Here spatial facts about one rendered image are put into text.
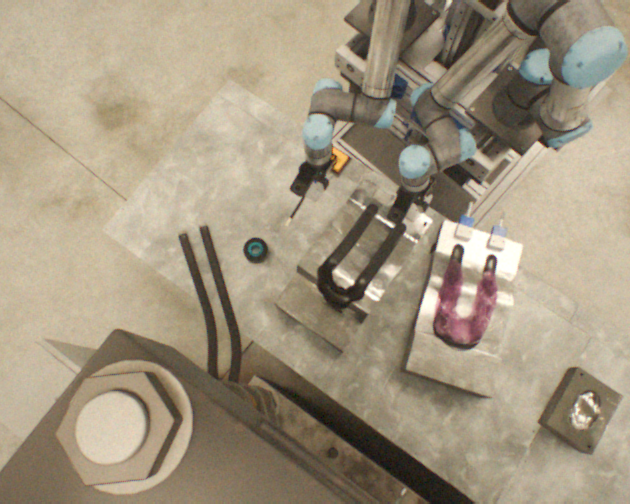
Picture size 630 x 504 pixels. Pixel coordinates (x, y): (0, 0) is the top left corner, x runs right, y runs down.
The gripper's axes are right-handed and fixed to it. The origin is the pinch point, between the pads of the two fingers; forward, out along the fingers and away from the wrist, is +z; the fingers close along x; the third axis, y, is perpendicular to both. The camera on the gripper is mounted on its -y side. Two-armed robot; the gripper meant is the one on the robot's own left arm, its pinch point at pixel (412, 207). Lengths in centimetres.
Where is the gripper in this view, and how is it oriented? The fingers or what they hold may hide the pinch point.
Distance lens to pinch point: 168.9
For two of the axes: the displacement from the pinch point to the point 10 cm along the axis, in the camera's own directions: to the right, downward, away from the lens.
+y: 5.6, -8.2, 0.8
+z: 1.9, 2.2, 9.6
